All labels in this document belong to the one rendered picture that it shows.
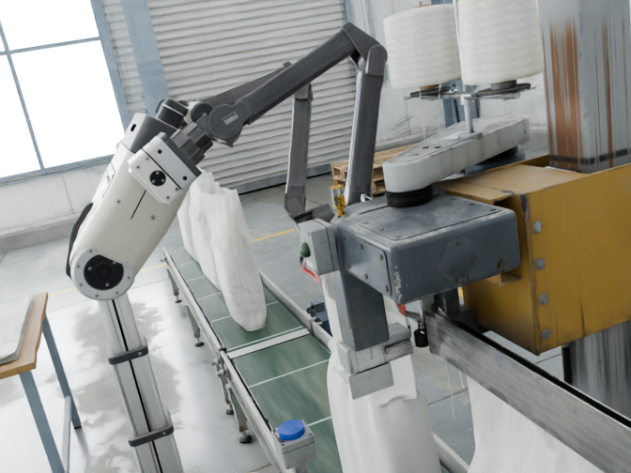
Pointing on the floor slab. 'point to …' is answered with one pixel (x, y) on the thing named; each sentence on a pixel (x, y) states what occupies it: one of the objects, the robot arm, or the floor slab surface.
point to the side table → (38, 324)
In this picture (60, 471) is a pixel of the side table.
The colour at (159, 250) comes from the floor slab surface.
